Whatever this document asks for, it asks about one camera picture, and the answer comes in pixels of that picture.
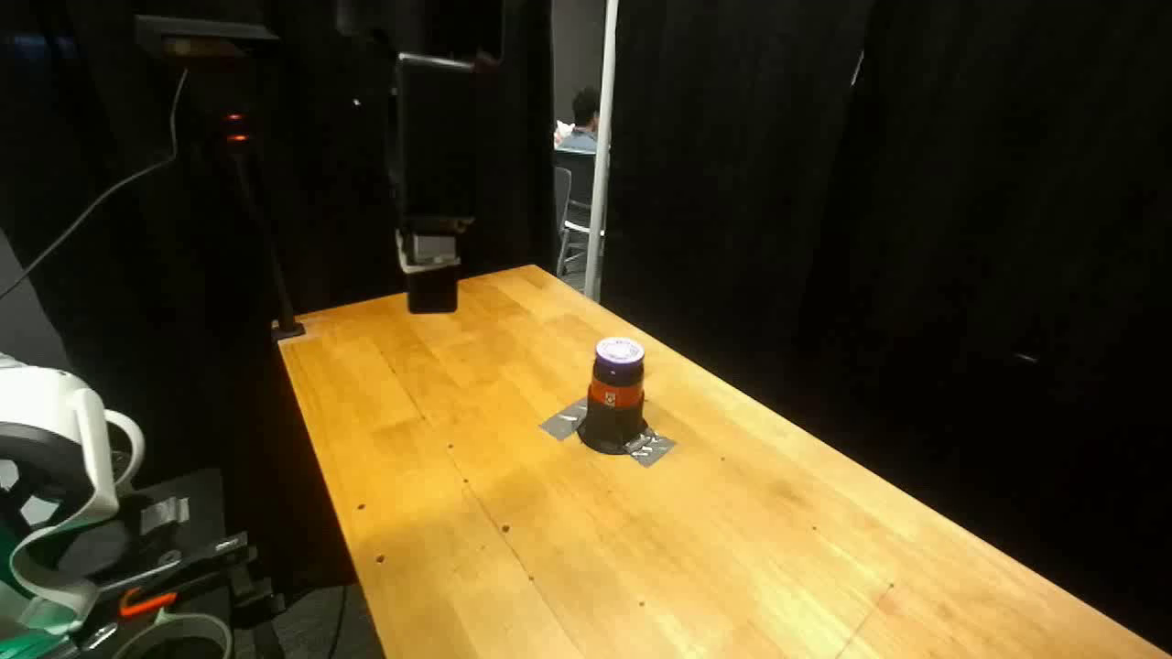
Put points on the seated person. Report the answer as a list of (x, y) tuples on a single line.
[(582, 115)]

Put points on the grey chair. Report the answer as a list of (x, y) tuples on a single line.
[(568, 222)]

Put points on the dark jar with purple lid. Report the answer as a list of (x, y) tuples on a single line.
[(617, 424)]

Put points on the orange clamp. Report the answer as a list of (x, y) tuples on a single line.
[(148, 601)]

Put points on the white vertical pole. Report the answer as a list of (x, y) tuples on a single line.
[(603, 148)]

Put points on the black tripod light stand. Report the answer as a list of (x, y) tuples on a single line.
[(207, 34)]

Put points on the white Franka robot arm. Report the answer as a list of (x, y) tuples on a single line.
[(54, 424)]

